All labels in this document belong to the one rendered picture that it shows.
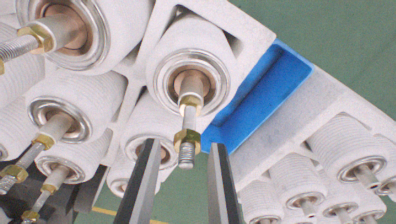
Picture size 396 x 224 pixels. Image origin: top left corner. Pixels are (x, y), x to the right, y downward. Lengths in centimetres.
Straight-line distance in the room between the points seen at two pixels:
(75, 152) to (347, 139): 43
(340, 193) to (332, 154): 15
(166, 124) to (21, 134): 24
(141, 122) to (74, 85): 9
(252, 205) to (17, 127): 47
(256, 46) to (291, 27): 22
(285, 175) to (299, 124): 11
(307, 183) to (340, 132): 11
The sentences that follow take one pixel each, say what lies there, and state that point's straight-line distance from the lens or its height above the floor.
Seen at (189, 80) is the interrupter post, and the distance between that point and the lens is 16.
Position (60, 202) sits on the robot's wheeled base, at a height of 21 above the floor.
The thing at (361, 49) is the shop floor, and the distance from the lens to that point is 57.
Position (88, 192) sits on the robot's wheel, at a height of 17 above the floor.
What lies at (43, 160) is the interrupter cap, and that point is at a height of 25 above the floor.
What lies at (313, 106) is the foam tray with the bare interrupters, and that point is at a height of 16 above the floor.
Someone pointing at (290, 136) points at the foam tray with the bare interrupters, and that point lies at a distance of 37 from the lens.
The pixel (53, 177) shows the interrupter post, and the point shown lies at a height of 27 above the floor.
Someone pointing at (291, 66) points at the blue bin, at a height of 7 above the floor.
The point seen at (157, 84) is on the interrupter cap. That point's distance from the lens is 17.
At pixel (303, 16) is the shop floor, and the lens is 46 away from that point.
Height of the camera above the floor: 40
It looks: 52 degrees down
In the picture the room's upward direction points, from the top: 179 degrees counter-clockwise
